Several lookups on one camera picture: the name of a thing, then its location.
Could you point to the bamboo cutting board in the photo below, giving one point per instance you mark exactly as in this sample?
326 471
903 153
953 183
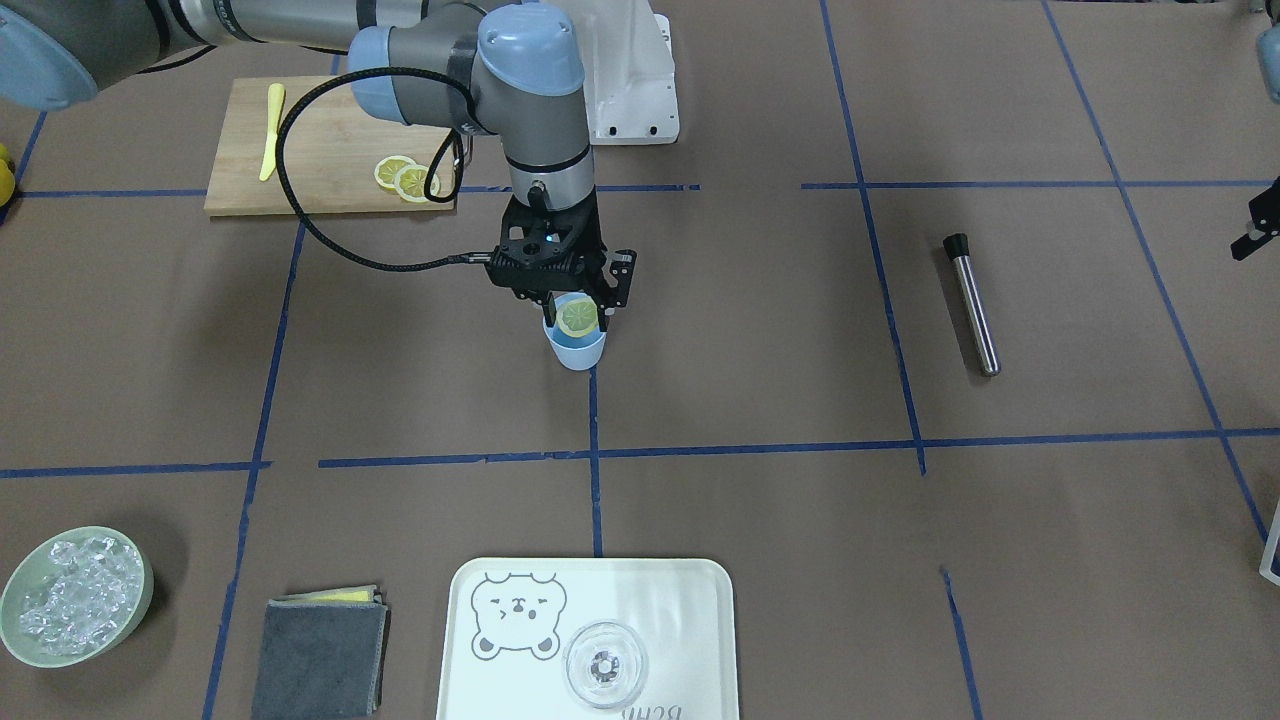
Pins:
330 155

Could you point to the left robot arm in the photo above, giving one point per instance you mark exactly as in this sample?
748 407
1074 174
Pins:
1267 47

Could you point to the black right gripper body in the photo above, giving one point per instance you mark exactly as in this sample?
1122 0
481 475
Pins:
619 277

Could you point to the yellow plastic knife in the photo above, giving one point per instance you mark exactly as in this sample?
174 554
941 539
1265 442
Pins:
274 115

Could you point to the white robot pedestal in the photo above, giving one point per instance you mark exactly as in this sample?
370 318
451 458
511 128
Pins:
630 86

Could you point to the light blue cup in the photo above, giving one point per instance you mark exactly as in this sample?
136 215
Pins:
580 354

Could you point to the clear wine glass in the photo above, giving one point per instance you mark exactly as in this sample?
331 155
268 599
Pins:
606 665

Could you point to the grey folded cloth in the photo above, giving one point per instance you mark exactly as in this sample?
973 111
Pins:
321 655

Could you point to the green bowl of ice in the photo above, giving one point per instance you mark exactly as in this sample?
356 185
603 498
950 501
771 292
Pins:
77 596

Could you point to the lemon slice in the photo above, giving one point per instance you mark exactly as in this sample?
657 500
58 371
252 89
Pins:
386 171
577 317
417 184

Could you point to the cream bear tray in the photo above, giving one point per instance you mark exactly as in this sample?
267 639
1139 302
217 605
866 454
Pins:
509 623

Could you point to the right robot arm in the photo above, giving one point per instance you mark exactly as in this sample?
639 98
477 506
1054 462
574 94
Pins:
498 68

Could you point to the white cup rack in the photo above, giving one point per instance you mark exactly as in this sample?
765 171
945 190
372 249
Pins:
1268 559

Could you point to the yellow lemon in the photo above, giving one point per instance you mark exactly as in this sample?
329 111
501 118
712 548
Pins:
8 177

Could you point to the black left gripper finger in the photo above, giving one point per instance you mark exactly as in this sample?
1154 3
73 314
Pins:
1263 227

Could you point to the steel muddler black tip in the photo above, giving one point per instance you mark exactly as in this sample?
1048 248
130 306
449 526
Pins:
958 252

